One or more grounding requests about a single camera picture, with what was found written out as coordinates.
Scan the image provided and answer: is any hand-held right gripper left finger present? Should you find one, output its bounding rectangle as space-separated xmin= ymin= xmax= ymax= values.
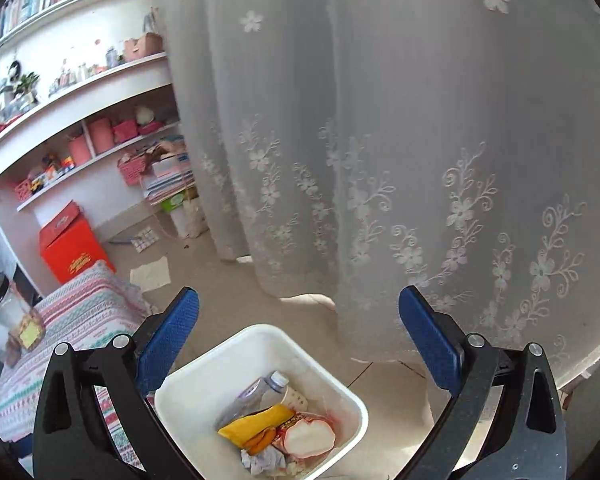
xmin=32 ymin=286 xmax=201 ymax=480

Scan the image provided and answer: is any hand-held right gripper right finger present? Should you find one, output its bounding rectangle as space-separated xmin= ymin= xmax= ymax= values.
xmin=399 ymin=285 xmax=568 ymax=480

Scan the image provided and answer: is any white trash bin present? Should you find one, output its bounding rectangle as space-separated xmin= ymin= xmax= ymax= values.
xmin=153 ymin=324 xmax=370 ymax=480

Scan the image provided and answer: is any clear plastic bottle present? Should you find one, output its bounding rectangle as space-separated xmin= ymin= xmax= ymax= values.
xmin=215 ymin=371 xmax=291 ymax=428

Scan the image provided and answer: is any yellow packet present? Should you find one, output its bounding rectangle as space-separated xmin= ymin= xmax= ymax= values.
xmin=217 ymin=404 xmax=296 ymax=448

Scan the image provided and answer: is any white perforated cup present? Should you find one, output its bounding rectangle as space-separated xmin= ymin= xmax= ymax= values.
xmin=280 ymin=386 xmax=309 ymax=411

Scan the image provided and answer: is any orange wrapper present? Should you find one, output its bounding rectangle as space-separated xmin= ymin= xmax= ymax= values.
xmin=242 ymin=425 xmax=278 ymax=456

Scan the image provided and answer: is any red instant noodle cup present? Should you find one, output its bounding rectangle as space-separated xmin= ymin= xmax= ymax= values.
xmin=271 ymin=407 xmax=337 ymax=458

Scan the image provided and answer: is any white paper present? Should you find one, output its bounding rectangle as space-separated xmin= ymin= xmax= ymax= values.
xmin=240 ymin=447 xmax=287 ymax=477

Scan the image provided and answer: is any sheet of pale paper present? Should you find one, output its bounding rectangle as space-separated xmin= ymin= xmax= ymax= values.
xmin=130 ymin=256 xmax=172 ymax=292

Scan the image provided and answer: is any patterned tablecloth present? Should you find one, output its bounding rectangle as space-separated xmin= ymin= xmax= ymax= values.
xmin=0 ymin=260 xmax=158 ymax=471

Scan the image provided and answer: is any white bag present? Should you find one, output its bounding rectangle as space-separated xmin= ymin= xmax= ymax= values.
xmin=170 ymin=200 xmax=208 ymax=238

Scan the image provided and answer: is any red cardboard box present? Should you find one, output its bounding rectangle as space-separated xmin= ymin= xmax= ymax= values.
xmin=39 ymin=200 xmax=117 ymax=285

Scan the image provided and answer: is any green tissue box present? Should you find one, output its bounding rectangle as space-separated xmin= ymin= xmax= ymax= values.
xmin=160 ymin=192 xmax=188 ymax=213

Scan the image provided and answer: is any yellow-green square note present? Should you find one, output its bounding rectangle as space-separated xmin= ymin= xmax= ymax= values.
xmin=17 ymin=322 xmax=40 ymax=350

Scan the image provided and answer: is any stack of magazines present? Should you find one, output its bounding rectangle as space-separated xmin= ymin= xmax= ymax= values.
xmin=142 ymin=152 xmax=197 ymax=206

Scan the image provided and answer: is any clear jar of mixed nuts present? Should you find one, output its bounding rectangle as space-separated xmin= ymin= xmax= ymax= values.
xmin=0 ymin=272 xmax=46 ymax=356

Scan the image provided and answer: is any large pink basket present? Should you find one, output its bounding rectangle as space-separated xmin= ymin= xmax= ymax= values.
xmin=117 ymin=152 xmax=153 ymax=187

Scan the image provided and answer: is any row of small toy boxes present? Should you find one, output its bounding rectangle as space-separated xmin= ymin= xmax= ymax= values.
xmin=30 ymin=152 xmax=76 ymax=188

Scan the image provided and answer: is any white lace curtain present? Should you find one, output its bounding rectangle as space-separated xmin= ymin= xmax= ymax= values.
xmin=157 ymin=0 xmax=600 ymax=391

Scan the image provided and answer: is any white bookshelf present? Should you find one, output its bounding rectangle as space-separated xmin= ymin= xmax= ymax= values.
xmin=0 ymin=0 xmax=201 ymax=291

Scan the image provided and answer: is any pink bag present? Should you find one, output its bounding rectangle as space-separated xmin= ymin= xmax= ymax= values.
xmin=124 ymin=32 xmax=163 ymax=63

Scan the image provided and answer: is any potted plant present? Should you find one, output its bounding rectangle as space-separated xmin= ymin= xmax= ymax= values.
xmin=2 ymin=60 xmax=41 ymax=106

